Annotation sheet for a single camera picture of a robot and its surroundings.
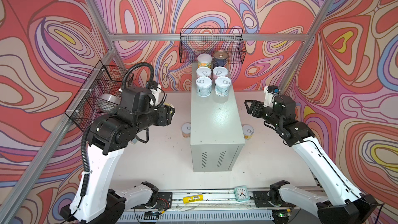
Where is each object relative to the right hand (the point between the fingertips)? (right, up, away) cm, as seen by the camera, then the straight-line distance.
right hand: (251, 106), depth 73 cm
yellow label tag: (-28, -44, -1) cm, 52 cm away
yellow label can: (+4, -15, +18) cm, 24 cm away
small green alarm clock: (-4, -42, +1) cm, 42 cm away
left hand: (-37, -1, -15) cm, 39 cm away
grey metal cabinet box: (-18, -13, -16) cm, 27 cm away
